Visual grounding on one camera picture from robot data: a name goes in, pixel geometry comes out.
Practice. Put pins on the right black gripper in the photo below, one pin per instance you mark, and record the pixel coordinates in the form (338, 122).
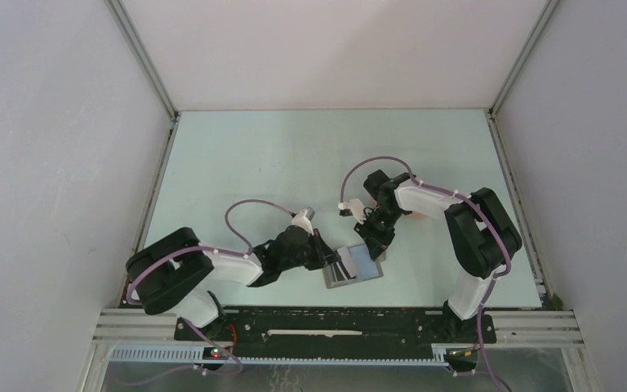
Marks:
(376, 243)

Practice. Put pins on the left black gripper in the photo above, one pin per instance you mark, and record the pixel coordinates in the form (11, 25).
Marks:
(323, 255)

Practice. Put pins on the white credit card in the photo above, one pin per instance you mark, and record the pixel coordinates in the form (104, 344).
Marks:
(348, 262)

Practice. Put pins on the black credit card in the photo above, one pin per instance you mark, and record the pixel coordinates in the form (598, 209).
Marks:
(339, 276)

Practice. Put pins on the grey card holder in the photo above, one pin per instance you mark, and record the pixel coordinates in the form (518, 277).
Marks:
(368, 268)

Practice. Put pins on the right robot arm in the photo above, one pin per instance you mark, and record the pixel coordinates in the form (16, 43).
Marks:
(483, 237)

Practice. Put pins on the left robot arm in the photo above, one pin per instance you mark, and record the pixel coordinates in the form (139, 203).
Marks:
(165, 277)

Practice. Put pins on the pink oval tray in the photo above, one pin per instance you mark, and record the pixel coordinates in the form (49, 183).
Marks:
(416, 215)

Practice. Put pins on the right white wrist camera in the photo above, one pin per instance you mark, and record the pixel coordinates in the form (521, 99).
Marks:
(353, 208)

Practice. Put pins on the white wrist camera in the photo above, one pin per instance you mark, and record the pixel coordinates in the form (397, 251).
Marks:
(302, 219)
(353, 208)

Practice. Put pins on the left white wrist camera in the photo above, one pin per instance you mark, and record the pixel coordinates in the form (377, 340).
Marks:
(302, 219)

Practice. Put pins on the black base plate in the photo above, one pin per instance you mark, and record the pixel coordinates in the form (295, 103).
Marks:
(344, 332)

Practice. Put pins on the aluminium frame rail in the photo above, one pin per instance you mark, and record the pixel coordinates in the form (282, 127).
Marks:
(514, 329)

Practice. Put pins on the right corner frame post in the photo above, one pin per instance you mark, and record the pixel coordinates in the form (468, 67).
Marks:
(533, 38)

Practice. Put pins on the corner frame post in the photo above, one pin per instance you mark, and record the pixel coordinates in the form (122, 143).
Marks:
(533, 38)
(130, 33)

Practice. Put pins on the left corner frame post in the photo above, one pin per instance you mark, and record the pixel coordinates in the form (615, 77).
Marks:
(130, 33)

